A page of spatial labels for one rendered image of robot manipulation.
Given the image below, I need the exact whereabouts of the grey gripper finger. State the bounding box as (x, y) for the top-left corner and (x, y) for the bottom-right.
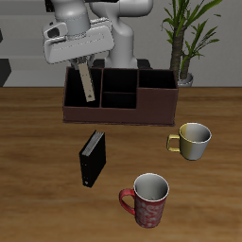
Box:
(85, 54), (95, 68)
(70, 58), (80, 71)

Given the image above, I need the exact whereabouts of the black book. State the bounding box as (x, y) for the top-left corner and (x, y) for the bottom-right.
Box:
(78, 130), (108, 189)

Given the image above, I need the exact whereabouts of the dark brown desk caddy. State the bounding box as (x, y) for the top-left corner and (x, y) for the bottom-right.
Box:
(61, 65), (180, 128)

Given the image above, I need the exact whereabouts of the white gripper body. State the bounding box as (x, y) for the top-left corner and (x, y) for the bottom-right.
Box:
(43, 18), (115, 65)

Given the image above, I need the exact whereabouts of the green pot plant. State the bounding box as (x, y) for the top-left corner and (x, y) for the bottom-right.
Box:
(161, 0), (224, 89)

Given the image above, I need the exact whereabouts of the yellow and white mug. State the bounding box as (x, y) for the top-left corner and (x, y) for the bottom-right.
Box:
(165, 122), (213, 162)

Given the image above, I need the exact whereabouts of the red patterned mug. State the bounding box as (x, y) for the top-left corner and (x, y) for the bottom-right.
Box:
(118, 172), (171, 230)

